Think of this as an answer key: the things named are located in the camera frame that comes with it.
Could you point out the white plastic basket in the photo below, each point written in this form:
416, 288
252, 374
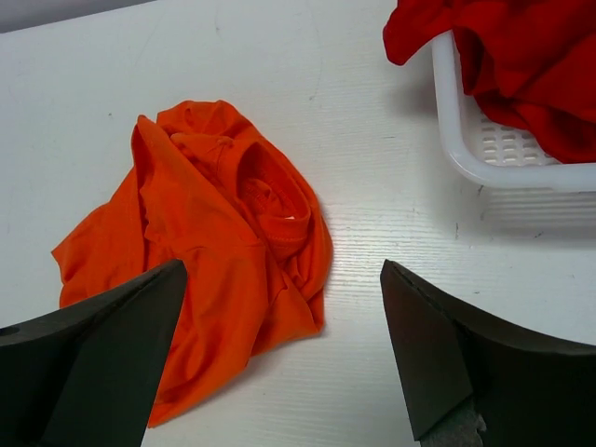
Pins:
487, 153

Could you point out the orange t-shirt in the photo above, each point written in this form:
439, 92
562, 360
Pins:
207, 188

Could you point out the red t-shirt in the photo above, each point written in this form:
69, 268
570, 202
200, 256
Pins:
528, 64

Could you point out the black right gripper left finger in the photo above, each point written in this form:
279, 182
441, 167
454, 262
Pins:
87, 374

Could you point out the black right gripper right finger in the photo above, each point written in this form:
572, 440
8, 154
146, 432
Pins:
470, 378

